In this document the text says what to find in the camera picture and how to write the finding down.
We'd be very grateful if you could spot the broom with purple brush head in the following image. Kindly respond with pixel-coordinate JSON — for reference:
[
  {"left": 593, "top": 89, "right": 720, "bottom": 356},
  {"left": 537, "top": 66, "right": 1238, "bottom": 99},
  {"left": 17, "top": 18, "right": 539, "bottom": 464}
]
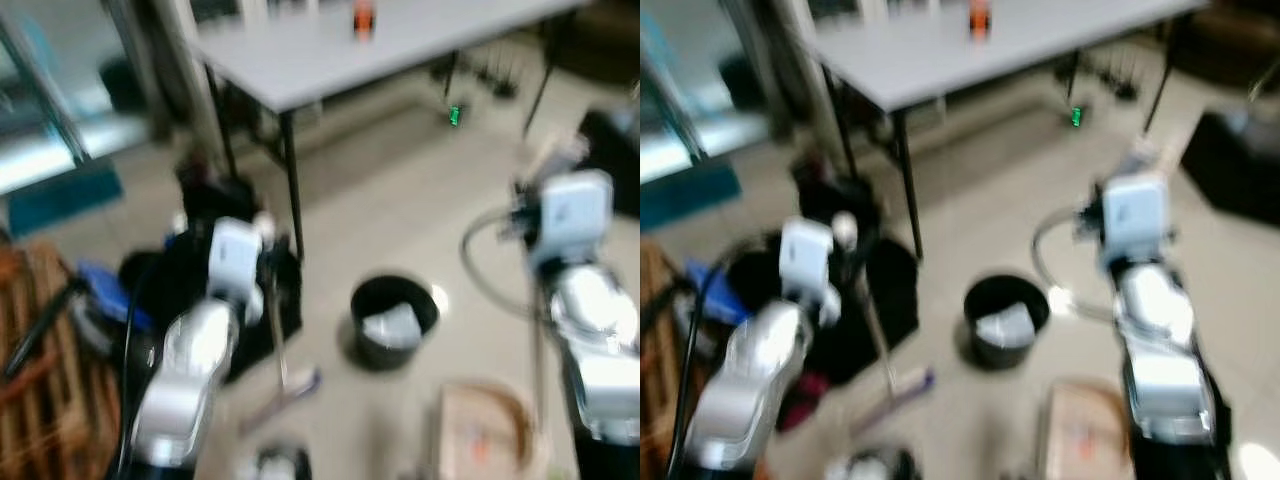
[
  {"left": 832, "top": 214, "right": 938, "bottom": 435},
  {"left": 238, "top": 212, "right": 323, "bottom": 433}
]

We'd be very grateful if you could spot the teal floor mat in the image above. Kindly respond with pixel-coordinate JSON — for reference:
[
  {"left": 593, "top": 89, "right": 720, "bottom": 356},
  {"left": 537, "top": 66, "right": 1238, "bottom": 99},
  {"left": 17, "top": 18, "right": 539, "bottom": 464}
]
[
  {"left": 7, "top": 163, "right": 125, "bottom": 238},
  {"left": 640, "top": 159, "right": 745, "bottom": 233}
]

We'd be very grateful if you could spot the black rubbish bag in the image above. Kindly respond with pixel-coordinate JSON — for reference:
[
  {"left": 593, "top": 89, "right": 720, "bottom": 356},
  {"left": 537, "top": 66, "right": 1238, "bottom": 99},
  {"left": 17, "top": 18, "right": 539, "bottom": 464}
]
[
  {"left": 724, "top": 172, "right": 922, "bottom": 389},
  {"left": 118, "top": 175, "right": 304, "bottom": 385}
]

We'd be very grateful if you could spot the black bulky bag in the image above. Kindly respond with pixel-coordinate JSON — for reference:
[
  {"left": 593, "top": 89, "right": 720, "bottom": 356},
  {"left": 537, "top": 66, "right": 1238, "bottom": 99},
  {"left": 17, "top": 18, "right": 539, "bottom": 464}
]
[
  {"left": 577, "top": 106, "right": 641, "bottom": 218},
  {"left": 1179, "top": 108, "right": 1280, "bottom": 229}
]

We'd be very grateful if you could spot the black round bucket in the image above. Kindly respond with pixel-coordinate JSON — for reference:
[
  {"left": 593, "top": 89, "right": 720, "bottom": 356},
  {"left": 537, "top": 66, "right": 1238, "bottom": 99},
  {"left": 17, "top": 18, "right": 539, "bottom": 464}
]
[
  {"left": 349, "top": 274, "right": 442, "bottom": 372},
  {"left": 962, "top": 274, "right": 1053, "bottom": 372}
]

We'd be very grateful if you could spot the crumpled grey paper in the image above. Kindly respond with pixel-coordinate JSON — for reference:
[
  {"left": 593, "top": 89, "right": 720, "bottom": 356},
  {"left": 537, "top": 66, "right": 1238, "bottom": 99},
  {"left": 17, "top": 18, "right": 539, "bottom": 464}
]
[
  {"left": 362, "top": 303, "right": 425, "bottom": 351},
  {"left": 975, "top": 303, "right": 1037, "bottom": 350}
]

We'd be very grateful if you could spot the blue plastic object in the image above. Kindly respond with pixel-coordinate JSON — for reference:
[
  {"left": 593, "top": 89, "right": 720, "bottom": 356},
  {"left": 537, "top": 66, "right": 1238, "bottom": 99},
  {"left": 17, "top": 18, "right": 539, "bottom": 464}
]
[
  {"left": 74, "top": 261, "right": 153, "bottom": 333},
  {"left": 684, "top": 259, "right": 753, "bottom": 327}
]

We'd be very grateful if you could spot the grey folding table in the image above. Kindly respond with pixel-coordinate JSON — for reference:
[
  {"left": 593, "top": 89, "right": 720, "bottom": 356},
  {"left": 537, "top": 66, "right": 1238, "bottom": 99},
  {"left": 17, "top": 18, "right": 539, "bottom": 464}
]
[
  {"left": 188, "top": 0, "right": 593, "bottom": 263},
  {"left": 808, "top": 0, "right": 1213, "bottom": 263}
]

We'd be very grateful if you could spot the magenta object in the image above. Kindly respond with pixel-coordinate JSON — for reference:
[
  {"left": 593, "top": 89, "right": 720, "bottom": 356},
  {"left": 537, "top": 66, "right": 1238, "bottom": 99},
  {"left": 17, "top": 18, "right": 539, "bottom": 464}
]
[{"left": 778, "top": 374, "right": 833, "bottom": 433}]

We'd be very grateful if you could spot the wooden pallet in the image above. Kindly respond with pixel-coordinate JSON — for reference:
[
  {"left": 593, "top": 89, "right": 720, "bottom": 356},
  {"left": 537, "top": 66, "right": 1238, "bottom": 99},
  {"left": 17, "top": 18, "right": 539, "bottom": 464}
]
[
  {"left": 640, "top": 240, "right": 695, "bottom": 480},
  {"left": 0, "top": 238, "right": 125, "bottom": 480}
]

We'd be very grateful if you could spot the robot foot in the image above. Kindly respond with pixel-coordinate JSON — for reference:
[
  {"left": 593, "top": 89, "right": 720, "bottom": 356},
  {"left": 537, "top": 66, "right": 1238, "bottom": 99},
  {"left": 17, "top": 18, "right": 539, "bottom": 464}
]
[
  {"left": 828, "top": 447, "right": 918, "bottom": 480},
  {"left": 254, "top": 444, "right": 313, "bottom": 480}
]

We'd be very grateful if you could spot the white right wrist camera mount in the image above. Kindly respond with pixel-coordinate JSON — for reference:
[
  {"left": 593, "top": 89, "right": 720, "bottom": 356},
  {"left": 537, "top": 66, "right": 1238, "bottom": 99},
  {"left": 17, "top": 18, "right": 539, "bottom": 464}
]
[
  {"left": 535, "top": 169, "right": 615, "bottom": 267},
  {"left": 1100, "top": 174, "right": 1172, "bottom": 267}
]

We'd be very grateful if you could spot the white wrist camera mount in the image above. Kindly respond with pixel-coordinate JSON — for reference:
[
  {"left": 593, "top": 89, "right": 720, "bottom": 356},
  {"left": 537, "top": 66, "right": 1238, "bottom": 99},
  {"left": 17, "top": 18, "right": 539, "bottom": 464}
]
[
  {"left": 1100, "top": 174, "right": 1172, "bottom": 267},
  {"left": 206, "top": 217, "right": 265, "bottom": 303},
  {"left": 535, "top": 169, "right": 615, "bottom": 267},
  {"left": 779, "top": 218, "right": 837, "bottom": 303}
]

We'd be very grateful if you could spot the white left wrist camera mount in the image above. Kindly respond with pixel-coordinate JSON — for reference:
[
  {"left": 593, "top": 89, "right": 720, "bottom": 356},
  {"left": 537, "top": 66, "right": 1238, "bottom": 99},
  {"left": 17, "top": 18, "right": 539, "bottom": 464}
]
[
  {"left": 779, "top": 218, "right": 837, "bottom": 303},
  {"left": 206, "top": 217, "right": 265, "bottom": 303}
]

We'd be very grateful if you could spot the grey looped arm cable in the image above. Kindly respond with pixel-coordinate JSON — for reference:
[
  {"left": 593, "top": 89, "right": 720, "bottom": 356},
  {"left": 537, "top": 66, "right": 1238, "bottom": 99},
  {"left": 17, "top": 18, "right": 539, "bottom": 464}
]
[
  {"left": 1029, "top": 208, "right": 1119, "bottom": 323},
  {"left": 461, "top": 204, "right": 549, "bottom": 323}
]

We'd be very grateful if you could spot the metal door frame bar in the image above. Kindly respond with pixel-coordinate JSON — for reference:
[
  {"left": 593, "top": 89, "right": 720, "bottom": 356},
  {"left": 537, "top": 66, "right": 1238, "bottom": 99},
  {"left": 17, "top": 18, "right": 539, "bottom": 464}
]
[
  {"left": 0, "top": 10, "right": 89, "bottom": 167},
  {"left": 640, "top": 40, "right": 713, "bottom": 166}
]

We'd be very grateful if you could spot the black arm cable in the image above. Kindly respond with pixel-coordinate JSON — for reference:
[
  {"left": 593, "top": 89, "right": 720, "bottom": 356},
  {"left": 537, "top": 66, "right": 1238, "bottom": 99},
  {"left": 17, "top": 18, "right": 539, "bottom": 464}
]
[
  {"left": 112, "top": 258, "right": 157, "bottom": 480},
  {"left": 664, "top": 256, "right": 735, "bottom": 480}
]

